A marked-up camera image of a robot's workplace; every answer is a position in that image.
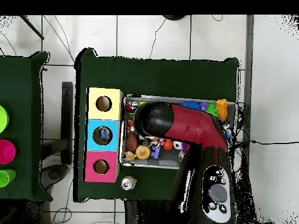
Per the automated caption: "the blue stringy rubber ball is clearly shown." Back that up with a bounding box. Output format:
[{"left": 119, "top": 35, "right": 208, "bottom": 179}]
[{"left": 177, "top": 100, "right": 201, "bottom": 111}]

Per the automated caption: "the crushed clear plastic bottle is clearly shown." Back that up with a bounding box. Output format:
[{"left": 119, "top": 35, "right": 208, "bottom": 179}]
[{"left": 95, "top": 127, "right": 112, "bottom": 142}]

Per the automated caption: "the silver soda can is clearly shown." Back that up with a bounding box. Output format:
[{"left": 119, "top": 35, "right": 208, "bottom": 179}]
[{"left": 120, "top": 175, "right": 137, "bottom": 191}]

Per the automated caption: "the orange toy brick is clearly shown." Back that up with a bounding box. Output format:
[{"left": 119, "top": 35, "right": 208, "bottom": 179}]
[{"left": 215, "top": 98, "right": 228, "bottom": 121}]

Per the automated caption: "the wooden box with three holes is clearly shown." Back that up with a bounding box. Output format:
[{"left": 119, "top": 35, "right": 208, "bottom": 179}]
[{"left": 82, "top": 87, "right": 124, "bottom": 183}]

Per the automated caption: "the brown toy football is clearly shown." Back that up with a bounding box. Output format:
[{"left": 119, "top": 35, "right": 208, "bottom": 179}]
[{"left": 126, "top": 133, "right": 139, "bottom": 153}]

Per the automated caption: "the toy hamburger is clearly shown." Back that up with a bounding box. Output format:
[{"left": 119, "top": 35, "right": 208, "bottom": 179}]
[{"left": 135, "top": 145, "right": 151, "bottom": 160}]

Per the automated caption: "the brown monkey plush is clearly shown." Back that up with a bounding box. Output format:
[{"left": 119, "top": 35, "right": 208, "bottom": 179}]
[{"left": 123, "top": 150, "right": 137, "bottom": 162}]

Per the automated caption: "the dark green tablecloth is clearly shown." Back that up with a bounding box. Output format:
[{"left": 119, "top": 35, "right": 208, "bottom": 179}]
[
  {"left": 0, "top": 51, "right": 53, "bottom": 202},
  {"left": 74, "top": 47, "right": 240, "bottom": 203}
]

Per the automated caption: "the dark grey oval base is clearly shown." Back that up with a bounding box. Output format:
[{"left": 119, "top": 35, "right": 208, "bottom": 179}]
[{"left": 40, "top": 163, "right": 68, "bottom": 190}]

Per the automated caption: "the black round base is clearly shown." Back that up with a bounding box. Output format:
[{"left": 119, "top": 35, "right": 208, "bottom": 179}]
[{"left": 162, "top": 15, "right": 187, "bottom": 21}]

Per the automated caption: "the pink plastic cup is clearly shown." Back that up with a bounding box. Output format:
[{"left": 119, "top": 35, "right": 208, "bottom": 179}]
[{"left": 0, "top": 139, "right": 16, "bottom": 165}]

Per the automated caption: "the bright green plastic cup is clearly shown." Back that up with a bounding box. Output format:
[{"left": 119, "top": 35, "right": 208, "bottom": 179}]
[
  {"left": 0, "top": 105, "right": 10, "bottom": 134},
  {"left": 0, "top": 169, "right": 18, "bottom": 188}
]

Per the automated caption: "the black slanted rod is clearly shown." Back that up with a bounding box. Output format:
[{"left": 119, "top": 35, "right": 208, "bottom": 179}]
[{"left": 19, "top": 15, "right": 45, "bottom": 40}]

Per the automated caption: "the silver wire mesh bin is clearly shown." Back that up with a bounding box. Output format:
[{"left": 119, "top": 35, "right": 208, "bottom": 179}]
[{"left": 119, "top": 93, "right": 238, "bottom": 173}]

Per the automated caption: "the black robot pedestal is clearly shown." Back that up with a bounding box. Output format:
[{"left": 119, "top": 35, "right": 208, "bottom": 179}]
[{"left": 124, "top": 199, "right": 173, "bottom": 224}]

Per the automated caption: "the black floor cable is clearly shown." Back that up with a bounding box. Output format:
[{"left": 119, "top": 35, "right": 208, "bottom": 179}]
[{"left": 235, "top": 139, "right": 299, "bottom": 150}]

